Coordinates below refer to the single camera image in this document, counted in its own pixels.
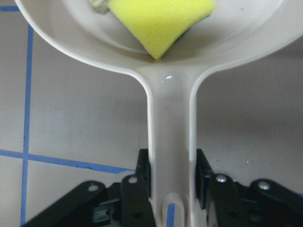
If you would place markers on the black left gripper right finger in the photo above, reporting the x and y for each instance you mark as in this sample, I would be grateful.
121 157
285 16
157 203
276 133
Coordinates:
264 203

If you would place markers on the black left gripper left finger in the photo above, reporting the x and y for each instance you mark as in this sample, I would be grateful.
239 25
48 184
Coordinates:
92 204

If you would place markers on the pale yellow peel toy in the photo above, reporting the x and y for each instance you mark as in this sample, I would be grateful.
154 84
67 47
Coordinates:
100 6

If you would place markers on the white plastic dustpan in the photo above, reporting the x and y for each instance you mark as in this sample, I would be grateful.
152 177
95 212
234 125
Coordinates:
237 32

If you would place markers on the yellow green sponge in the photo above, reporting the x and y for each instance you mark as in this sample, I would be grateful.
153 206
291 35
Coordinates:
157 24

